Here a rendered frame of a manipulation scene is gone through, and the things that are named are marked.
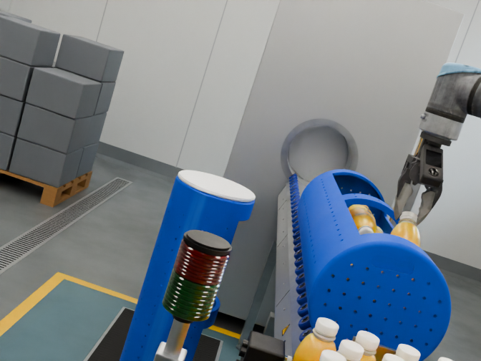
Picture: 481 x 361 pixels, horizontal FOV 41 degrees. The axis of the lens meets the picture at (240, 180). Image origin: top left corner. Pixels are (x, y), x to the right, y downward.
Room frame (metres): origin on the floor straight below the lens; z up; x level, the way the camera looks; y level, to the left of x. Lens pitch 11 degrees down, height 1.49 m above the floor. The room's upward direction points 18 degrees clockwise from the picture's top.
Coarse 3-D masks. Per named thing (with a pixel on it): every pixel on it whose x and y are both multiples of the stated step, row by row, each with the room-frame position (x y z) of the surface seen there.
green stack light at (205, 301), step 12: (180, 276) 0.75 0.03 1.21; (168, 288) 0.76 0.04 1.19; (180, 288) 0.74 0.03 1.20; (192, 288) 0.74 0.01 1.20; (204, 288) 0.74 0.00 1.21; (216, 288) 0.76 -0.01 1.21; (168, 300) 0.75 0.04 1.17; (180, 300) 0.74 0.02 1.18; (192, 300) 0.74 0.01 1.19; (204, 300) 0.75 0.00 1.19; (180, 312) 0.74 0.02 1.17; (192, 312) 0.74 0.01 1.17; (204, 312) 0.75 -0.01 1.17
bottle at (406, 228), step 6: (402, 222) 1.44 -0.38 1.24; (408, 222) 1.44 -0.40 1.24; (414, 222) 1.44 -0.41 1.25; (396, 228) 1.42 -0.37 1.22; (402, 228) 1.41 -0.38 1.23; (408, 228) 1.41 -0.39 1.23; (414, 228) 1.42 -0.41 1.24; (396, 234) 1.41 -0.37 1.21; (402, 234) 1.40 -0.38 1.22; (408, 234) 1.40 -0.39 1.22; (414, 234) 1.41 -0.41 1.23; (408, 240) 1.39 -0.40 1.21; (414, 240) 1.40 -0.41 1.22; (420, 240) 1.42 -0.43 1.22
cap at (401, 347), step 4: (400, 344) 1.04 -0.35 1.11; (400, 348) 1.02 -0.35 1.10; (404, 348) 1.03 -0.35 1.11; (408, 348) 1.03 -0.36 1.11; (412, 348) 1.04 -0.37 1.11; (396, 352) 1.03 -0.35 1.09; (400, 352) 1.02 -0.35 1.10; (404, 352) 1.01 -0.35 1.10; (408, 352) 1.01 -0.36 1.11; (412, 352) 1.02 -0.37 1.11; (416, 352) 1.03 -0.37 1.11; (400, 356) 1.02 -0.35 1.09; (404, 356) 1.01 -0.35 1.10; (408, 356) 1.01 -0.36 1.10; (412, 356) 1.01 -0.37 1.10; (416, 356) 1.01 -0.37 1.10; (404, 360) 1.01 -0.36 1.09; (408, 360) 1.01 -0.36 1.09; (412, 360) 1.01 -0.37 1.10; (416, 360) 1.02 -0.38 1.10
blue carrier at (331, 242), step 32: (320, 192) 1.84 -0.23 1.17; (352, 192) 2.09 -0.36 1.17; (320, 224) 1.52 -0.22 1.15; (352, 224) 1.38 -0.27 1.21; (384, 224) 2.00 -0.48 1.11; (320, 256) 1.31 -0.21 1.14; (352, 256) 1.22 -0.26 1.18; (384, 256) 1.23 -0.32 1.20; (416, 256) 1.22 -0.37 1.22; (320, 288) 1.22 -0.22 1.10; (352, 288) 1.22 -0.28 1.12; (384, 288) 1.22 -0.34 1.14; (416, 288) 1.22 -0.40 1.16; (448, 288) 1.23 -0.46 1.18; (352, 320) 1.22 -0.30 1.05; (384, 320) 1.22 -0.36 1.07; (416, 320) 1.22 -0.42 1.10; (448, 320) 1.22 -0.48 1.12
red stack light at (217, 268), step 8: (184, 240) 0.77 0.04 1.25; (184, 248) 0.75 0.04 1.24; (192, 248) 0.74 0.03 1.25; (184, 256) 0.75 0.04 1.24; (192, 256) 0.74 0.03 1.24; (200, 256) 0.74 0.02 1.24; (208, 256) 0.74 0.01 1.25; (216, 256) 0.74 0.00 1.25; (224, 256) 0.75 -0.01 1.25; (176, 264) 0.75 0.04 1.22; (184, 264) 0.74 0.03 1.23; (192, 264) 0.74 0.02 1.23; (200, 264) 0.74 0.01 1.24; (208, 264) 0.74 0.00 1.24; (216, 264) 0.75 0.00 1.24; (224, 264) 0.76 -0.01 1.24; (176, 272) 0.75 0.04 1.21; (184, 272) 0.74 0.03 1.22; (192, 272) 0.74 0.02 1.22; (200, 272) 0.74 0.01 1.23; (208, 272) 0.74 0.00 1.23; (216, 272) 0.75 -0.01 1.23; (224, 272) 0.77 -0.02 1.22; (192, 280) 0.74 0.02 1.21; (200, 280) 0.74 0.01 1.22; (208, 280) 0.74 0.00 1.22; (216, 280) 0.75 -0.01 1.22
